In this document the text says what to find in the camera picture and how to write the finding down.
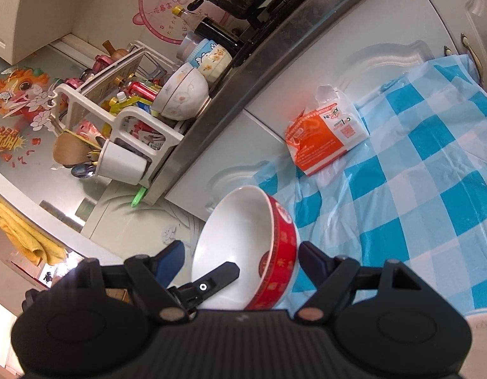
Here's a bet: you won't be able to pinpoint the red white bowl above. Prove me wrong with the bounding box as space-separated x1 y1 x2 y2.
191 186 300 310

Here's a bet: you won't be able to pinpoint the pink floral bowl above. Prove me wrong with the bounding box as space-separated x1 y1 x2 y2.
460 308 487 379

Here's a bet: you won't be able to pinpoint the white stacked bowls on counter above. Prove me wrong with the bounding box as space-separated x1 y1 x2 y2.
151 63 208 121

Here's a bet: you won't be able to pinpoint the green clip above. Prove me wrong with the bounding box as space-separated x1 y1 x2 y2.
130 187 147 208

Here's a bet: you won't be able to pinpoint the white utensil cup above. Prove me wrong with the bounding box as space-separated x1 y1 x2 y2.
95 140 147 186

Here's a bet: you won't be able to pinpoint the yellow hanging towel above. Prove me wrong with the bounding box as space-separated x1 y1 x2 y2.
0 202 67 266

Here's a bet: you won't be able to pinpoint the blue checkered tablecloth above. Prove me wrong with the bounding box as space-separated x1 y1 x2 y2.
252 55 487 314

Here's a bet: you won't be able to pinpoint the orange tissue pack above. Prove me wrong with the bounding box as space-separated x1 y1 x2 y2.
284 85 370 175

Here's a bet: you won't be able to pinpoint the wooden spatula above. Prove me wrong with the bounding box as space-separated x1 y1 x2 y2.
52 132 95 166

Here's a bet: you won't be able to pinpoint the white condiment rack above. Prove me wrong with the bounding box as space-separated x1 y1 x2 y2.
50 41 183 205

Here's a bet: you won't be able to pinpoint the small patterned cup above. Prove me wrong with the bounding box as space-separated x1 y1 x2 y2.
186 39 232 86

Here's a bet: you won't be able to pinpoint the dragon window sticker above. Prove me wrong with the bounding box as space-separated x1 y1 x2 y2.
0 66 56 153

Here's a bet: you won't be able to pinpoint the dark soy sauce bottle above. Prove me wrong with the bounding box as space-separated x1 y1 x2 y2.
171 6 244 56

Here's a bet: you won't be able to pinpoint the pink round wall sticker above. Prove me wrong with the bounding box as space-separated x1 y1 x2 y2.
132 0 232 46

